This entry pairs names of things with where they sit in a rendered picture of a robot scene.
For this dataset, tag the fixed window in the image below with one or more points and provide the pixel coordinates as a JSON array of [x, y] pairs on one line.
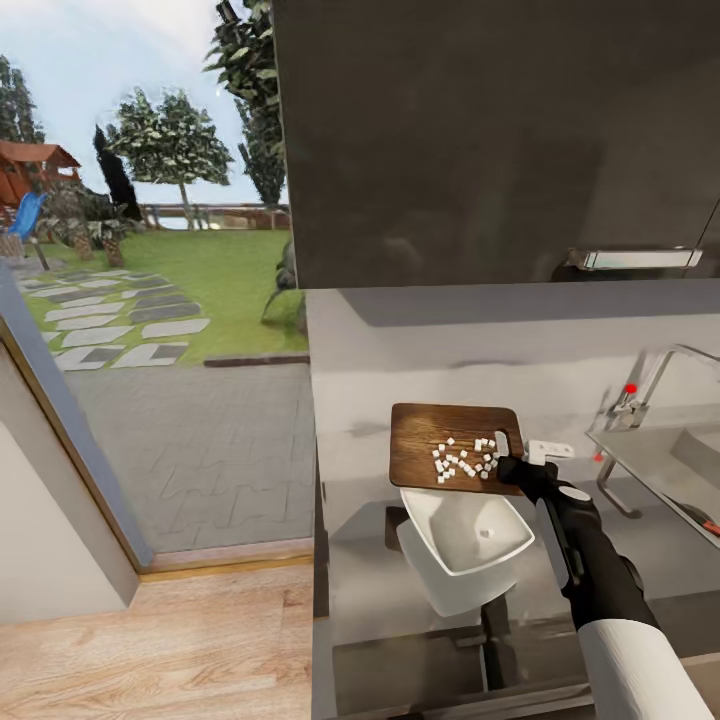
[[148, 298]]

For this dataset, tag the bowl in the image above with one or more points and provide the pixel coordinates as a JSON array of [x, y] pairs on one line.
[[454, 525]]

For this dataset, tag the parer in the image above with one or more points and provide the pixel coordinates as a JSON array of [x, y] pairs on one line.
[[703, 522]]

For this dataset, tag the cutting board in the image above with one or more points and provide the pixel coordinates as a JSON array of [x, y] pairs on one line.
[[418, 431]]

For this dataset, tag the cabinet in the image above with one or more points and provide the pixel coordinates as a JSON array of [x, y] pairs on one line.
[[471, 142]]

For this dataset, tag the drop in sink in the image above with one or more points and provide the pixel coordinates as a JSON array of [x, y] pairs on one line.
[[679, 462]]

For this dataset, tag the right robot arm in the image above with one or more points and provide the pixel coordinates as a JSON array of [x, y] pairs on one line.
[[633, 671]]

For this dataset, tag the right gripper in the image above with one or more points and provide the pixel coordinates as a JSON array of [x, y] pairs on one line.
[[513, 470]]

